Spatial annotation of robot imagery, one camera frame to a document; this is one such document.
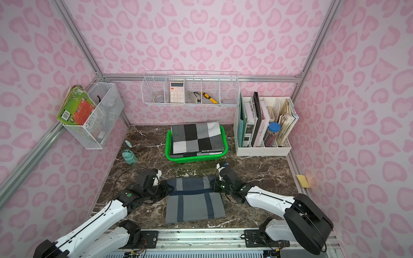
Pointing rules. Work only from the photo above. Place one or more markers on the clear wall shelf organizer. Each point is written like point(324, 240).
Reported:
point(224, 88)

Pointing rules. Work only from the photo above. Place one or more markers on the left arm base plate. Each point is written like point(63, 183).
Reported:
point(142, 239)

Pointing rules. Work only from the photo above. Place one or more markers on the yellow sticky note pad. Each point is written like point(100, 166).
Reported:
point(303, 181)

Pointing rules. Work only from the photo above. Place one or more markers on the black binder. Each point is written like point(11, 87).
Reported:
point(257, 111)

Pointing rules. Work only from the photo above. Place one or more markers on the round tape dispenser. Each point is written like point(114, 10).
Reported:
point(159, 99)

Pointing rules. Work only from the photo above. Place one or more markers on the white wire wall basket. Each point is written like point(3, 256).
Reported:
point(95, 132)

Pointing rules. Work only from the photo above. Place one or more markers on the yellow black utility knife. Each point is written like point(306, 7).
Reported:
point(209, 98)

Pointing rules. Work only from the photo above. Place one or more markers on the blue lid pencil jar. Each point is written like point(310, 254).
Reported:
point(271, 135)

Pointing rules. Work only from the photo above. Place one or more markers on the small mint cap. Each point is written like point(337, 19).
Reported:
point(127, 144)

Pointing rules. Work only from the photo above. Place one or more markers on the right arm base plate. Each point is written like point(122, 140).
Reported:
point(257, 238)

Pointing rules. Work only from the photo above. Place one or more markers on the green folder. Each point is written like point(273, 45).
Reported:
point(241, 122)

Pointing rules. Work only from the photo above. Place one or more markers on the beige paper stack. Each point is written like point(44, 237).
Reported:
point(286, 117)

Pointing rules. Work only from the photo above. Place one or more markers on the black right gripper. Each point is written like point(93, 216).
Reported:
point(222, 180)

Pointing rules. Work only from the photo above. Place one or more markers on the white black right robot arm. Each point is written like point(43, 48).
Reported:
point(307, 224)

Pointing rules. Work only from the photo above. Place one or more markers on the pink book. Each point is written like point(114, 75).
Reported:
point(263, 125)

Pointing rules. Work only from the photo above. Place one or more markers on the black white checkered scarf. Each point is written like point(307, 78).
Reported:
point(195, 140)

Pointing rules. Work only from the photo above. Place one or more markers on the green red booklet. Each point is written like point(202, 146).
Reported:
point(76, 108)

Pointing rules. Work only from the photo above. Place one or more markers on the navy grey plaid scarf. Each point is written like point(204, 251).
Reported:
point(193, 198)

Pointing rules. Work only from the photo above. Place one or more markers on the grey stapler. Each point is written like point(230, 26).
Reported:
point(195, 97)

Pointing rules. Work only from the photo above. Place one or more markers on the white desktop file organizer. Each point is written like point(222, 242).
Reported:
point(262, 151)

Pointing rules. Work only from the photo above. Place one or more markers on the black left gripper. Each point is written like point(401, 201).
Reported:
point(158, 188)

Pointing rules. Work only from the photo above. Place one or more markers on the green plastic basket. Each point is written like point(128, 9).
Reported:
point(195, 158)

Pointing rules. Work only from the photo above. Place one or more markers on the pink white calculator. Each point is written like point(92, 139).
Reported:
point(177, 92)

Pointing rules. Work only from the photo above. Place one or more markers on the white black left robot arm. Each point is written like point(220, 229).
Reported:
point(109, 230)

